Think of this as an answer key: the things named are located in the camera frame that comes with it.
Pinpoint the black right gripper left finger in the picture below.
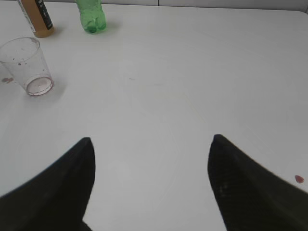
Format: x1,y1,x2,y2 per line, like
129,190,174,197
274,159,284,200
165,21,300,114
0,137,96,231

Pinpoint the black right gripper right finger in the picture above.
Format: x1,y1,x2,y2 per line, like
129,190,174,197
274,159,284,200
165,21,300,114
207,134,308,231

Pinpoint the transparent plastic cup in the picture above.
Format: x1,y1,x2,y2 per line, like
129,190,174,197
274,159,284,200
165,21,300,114
0,37,54,96

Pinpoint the small red wine drop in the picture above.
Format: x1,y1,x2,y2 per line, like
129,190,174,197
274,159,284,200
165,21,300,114
295,175,305,183

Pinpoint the red wine spill stain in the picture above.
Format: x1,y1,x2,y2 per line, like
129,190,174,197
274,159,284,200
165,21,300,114
2,77,14,83

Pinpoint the green soda bottle yellow cap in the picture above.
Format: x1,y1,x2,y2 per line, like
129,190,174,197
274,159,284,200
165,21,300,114
76,0,106,34

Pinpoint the orange juice bottle white cap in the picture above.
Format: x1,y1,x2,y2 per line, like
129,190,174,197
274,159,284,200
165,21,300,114
17,0,54,38

